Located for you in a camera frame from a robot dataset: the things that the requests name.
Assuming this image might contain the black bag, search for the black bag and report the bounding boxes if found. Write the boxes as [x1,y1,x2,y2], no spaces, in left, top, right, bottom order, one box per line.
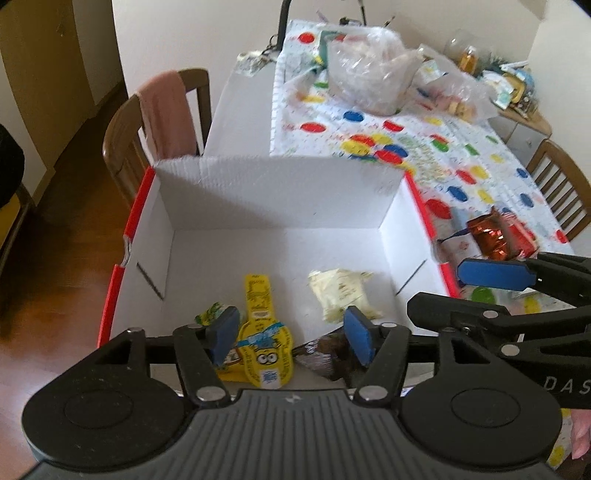
[0,124,26,208]

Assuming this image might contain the yellow cartoon snack packet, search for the yellow cartoon snack packet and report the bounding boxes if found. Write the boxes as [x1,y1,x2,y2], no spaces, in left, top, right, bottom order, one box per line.
[237,274,295,390]

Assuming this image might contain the wooden slat-back chair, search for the wooden slat-back chair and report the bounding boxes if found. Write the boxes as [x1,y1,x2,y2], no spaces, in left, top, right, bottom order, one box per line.
[526,140,591,243]

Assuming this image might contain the person's right hand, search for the person's right hand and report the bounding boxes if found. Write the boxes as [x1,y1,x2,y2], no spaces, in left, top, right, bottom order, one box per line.
[571,411,591,464]

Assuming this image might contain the silver desk lamp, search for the silver desk lamp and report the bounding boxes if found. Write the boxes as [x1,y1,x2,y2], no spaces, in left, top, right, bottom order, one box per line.
[276,0,297,48]

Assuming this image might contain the large clear plastic bag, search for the large clear plastic bag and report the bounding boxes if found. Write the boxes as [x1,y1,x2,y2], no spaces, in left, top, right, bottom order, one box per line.
[326,26,419,116]

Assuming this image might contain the red cardboard box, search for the red cardboard box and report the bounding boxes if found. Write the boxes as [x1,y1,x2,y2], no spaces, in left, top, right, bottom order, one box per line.
[97,156,462,398]

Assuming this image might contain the orange liquid bottle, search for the orange liquid bottle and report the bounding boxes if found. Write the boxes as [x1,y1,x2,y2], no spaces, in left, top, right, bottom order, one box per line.
[459,45,481,75]

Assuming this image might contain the balloon print tablecloth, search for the balloon print tablecloth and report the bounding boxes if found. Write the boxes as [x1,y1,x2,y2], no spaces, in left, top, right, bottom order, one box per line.
[269,19,580,469]

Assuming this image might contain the cream snack packet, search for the cream snack packet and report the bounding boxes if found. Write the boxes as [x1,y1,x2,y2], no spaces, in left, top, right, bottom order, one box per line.
[308,269,384,324]

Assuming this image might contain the clear plastic bag with buns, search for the clear plastic bag with buns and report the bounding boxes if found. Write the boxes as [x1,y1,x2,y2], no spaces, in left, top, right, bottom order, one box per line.
[413,44,497,123]

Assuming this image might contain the brown chocolate packet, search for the brown chocolate packet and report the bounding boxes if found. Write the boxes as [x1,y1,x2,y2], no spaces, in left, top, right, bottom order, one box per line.
[294,335,365,381]

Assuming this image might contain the glass jar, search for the glass jar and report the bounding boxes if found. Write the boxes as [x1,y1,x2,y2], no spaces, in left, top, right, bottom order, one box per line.
[444,28,483,61]

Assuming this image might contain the pink cloth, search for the pink cloth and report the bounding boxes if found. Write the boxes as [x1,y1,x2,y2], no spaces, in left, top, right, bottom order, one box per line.
[139,71,197,160]

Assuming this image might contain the wooden cabinet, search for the wooden cabinet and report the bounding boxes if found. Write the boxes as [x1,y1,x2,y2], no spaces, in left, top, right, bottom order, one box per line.
[489,108,552,158]

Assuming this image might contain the shiny brown snack packet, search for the shiny brown snack packet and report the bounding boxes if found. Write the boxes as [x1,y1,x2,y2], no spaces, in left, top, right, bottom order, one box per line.
[466,208,514,261]

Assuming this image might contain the yellow furniture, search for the yellow furniture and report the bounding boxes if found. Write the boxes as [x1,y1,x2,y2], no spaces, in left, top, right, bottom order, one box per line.
[0,194,22,250]

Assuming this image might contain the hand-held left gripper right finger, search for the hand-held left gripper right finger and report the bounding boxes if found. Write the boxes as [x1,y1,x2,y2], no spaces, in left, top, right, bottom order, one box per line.
[344,305,509,408]

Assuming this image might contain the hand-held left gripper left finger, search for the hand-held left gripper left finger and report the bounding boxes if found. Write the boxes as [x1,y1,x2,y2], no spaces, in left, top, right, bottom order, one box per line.
[85,307,241,408]

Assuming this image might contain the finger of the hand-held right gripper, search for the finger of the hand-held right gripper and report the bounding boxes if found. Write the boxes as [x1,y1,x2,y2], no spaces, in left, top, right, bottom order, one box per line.
[457,251,591,308]
[406,292,591,358]

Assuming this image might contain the red snack packet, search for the red snack packet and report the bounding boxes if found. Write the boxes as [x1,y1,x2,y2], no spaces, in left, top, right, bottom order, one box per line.
[503,222,539,259]

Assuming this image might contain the wooden door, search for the wooden door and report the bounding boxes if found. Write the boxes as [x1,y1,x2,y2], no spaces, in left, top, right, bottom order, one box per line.
[0,0,127,153]

